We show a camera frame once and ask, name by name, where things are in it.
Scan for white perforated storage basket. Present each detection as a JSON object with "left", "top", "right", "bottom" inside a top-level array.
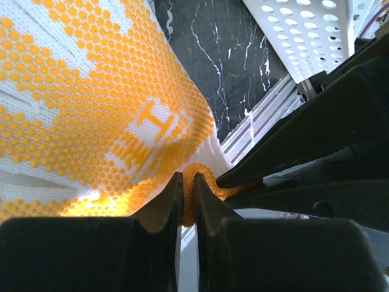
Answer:
[{"left": 244, "top": 0, "right": 382, "bottom": 83}]

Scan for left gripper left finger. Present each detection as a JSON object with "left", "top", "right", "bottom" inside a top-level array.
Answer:
[{"left": 1, "top": 173, "right": 183, "bottom": 291}]

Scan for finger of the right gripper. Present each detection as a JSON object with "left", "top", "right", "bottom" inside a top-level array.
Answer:
[{"left": 216, "top": 39, "right": 388, "bottom": 187}]

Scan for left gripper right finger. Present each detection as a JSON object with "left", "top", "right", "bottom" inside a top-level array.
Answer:
[{"left": 193, "top": 175, "right": 388, "bottom": 291}]

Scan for yellow dotted white glove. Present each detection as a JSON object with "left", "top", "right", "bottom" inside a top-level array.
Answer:
[{"left": 1, "top": 1, "right": 231, "bottom": 221}]

